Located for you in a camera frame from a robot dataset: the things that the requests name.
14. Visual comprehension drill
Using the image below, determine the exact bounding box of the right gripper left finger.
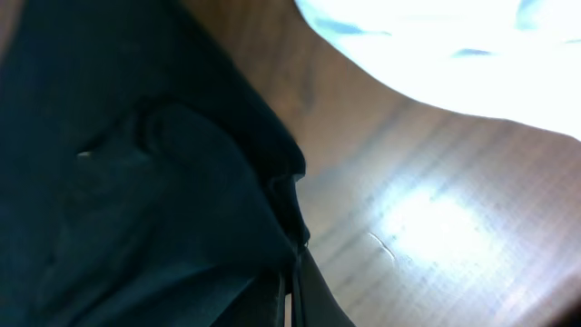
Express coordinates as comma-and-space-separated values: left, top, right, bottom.
212, 272, 286, 327

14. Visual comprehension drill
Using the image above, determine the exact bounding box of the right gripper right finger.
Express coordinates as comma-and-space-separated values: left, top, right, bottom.
291, 249, 355, 327

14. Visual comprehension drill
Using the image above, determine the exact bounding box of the dark teal t-shirt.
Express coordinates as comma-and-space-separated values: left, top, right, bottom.
1, 0, 309, 326

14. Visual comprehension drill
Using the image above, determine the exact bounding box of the white crumpled garment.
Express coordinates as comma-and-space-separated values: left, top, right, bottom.
296, 0, 580, 137

